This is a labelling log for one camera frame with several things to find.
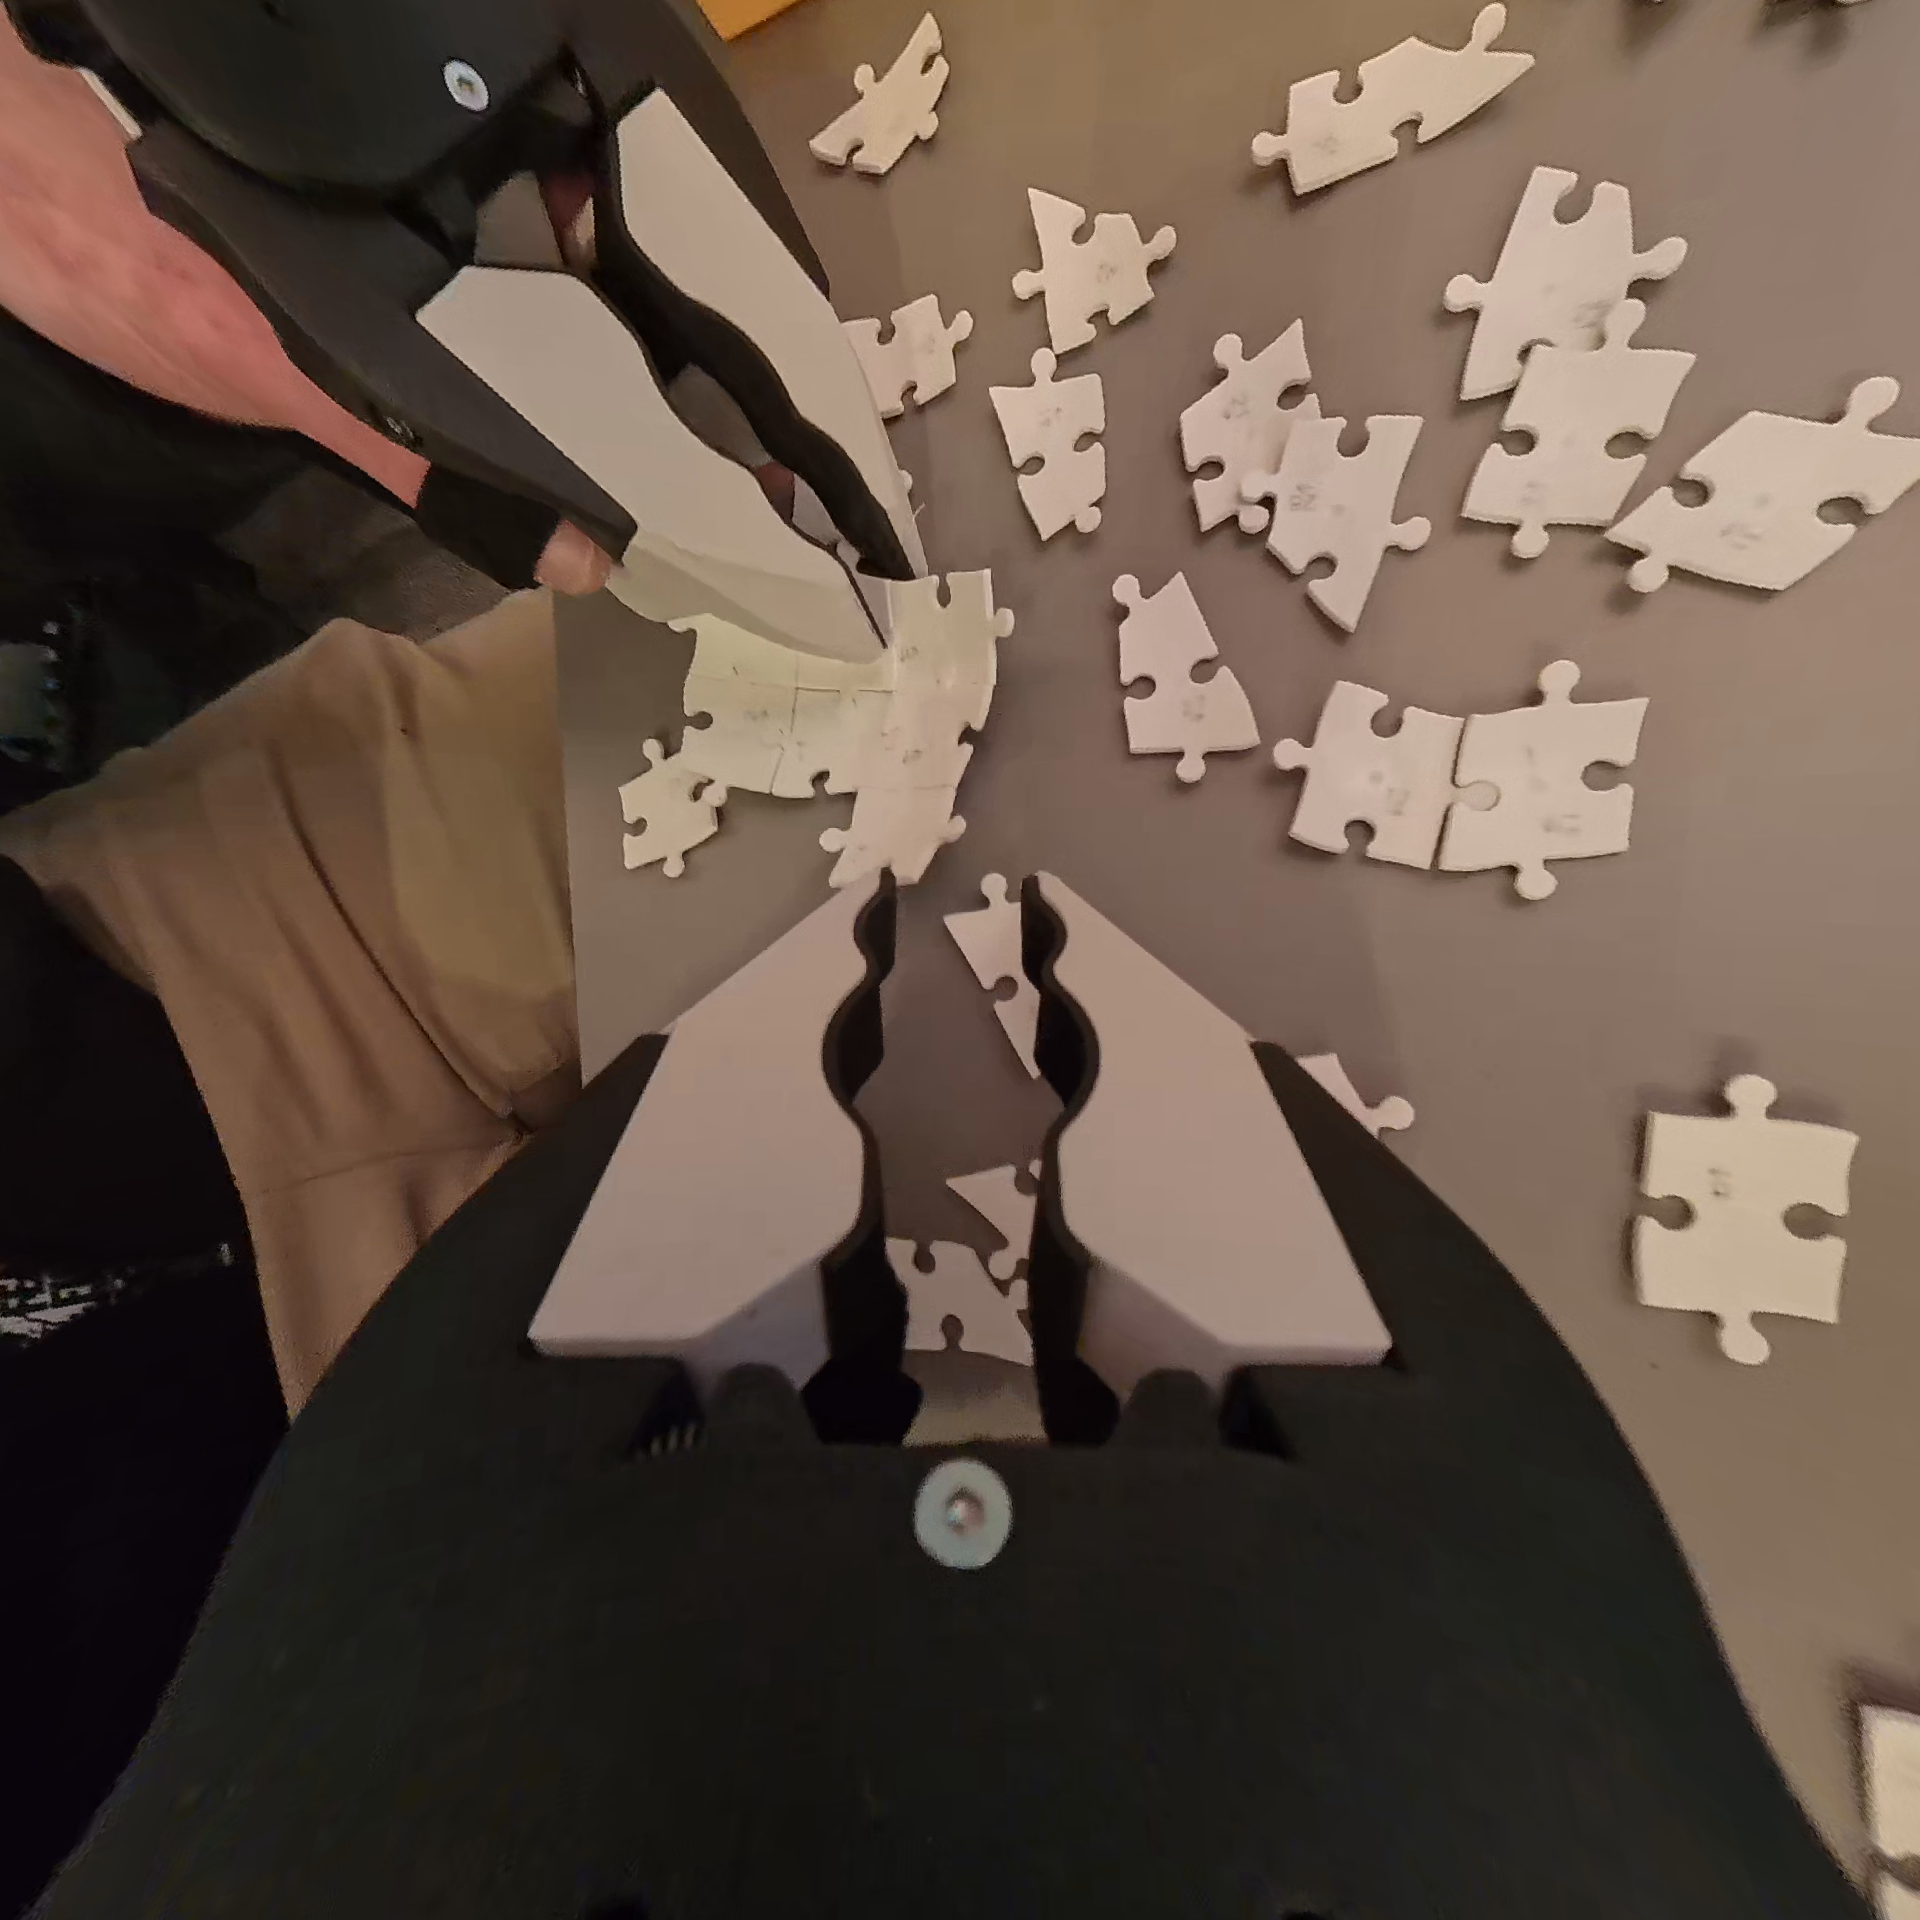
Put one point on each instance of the yellow plastic bin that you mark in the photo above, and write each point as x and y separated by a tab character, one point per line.
750	12

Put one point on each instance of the white puzzle pieces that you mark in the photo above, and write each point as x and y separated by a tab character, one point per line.
1379	781

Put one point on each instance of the joined puzzle ball section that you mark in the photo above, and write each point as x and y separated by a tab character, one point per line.
916	704

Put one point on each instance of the single white puzzle piece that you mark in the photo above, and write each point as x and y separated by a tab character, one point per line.
993	958

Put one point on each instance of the person's left forearm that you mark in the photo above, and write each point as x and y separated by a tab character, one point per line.
179	495

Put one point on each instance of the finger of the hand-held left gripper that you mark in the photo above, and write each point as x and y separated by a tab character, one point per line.
570	390
732	270

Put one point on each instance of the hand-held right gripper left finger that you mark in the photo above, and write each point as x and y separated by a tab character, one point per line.
690	1201

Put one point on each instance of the person's left hand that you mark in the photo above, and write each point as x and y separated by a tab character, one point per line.
150	257

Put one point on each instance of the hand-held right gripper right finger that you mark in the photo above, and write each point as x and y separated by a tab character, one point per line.
1214	1201

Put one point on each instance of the person's tan trousers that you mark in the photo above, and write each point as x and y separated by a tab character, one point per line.
298	898

